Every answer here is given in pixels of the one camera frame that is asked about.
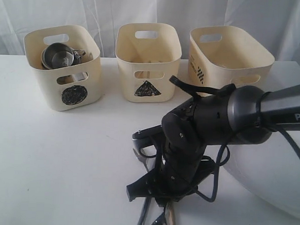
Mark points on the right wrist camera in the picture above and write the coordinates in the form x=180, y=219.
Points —
x=152, y=136

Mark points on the steel knife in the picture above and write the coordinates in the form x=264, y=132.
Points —
x=145, y=209

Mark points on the cream bin square mark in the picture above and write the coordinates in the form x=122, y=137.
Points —
x=220, y=55

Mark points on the white square ceramic plate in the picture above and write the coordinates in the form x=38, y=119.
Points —
x=270, y=170

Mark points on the cream bin triangle mark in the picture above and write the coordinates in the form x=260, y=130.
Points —
x=153, y=47

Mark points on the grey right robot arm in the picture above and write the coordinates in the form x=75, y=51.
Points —
x=192, y=140

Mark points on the cream bin circle mark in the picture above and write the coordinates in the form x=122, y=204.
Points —
x=59, y=90

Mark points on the steel spoon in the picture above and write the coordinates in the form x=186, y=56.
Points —
x=167, y=217

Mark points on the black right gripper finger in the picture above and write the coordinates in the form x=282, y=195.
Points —
x=140, y=188

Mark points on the steel fork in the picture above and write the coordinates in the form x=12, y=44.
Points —
x=141, y=159

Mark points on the wooden chopstick crossing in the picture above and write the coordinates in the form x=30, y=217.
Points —
x=144, y=75

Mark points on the steel mug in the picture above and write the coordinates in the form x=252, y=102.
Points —
x=59, y=55
x=45, y=65

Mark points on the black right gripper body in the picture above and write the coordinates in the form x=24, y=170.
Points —
x=165, y=182

